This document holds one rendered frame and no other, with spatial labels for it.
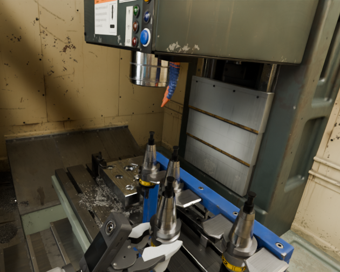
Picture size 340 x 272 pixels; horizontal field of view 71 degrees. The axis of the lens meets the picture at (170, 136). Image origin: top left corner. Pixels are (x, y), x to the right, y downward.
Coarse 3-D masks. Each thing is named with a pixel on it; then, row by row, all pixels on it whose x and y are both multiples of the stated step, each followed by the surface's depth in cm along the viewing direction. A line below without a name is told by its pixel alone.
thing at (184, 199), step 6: (180, 192) 60; (186, 192) 60; (192, 192) 60; (180, 198) 57; (186, 198) 58; (192, 198) 58; (198, 198) 58; (180, 204) 55; (186, 204) 55; (192, 204) 57
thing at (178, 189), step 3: (162, 180) 62; (159, 183) 61; (162, 183) 61; (180, 183) 62; (159, 186) 61; (162, 186) 61; (165, 186) 60; (180, 186) 61; (159, 189) 62; (162, 189) 60; (174, 189) 59; (177, 189) 59; (180, 189) 60; (174, 192) 59; (177, 192) 59
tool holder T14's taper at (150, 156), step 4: (148, 144) 67; (148, 148) 66; (152, 148) 66; (148, 152) 67; (152, 152) 67; (144, 156) 68; (148, 156) 67; (152, 156) 67; (156, 156) 68; (144, 160) 68; (148, 160) 67; (152, 160) 67; (156, 160) 69; (144, 164) 68; (148, 164) 67; (152, 164) 68; (156, 164) 69
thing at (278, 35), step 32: (160, 0) 47; (192, 0) 51; (224, 0) 57; (256, 0) 63; (288, 0) 71; (160, 32) 50; (192, 32) 54; (224, 32) 60; (256, 32) 67; (288, 32) 76; (288, 64) 84
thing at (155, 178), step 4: (156, 172) 68; (160, 172) 68; (164, 172) 68; (148, 176) 65; (152, 176) 65; (156, 176) 66; (160, 176) 66; (164, 176) 66; (148, 180) 64; (152, 180) 64; (156, 180) 64; (156, 184) 63
